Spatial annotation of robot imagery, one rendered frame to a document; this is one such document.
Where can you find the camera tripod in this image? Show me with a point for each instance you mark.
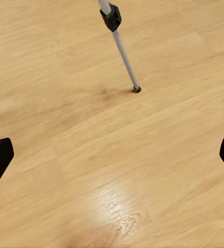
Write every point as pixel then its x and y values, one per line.
pixel 112 19

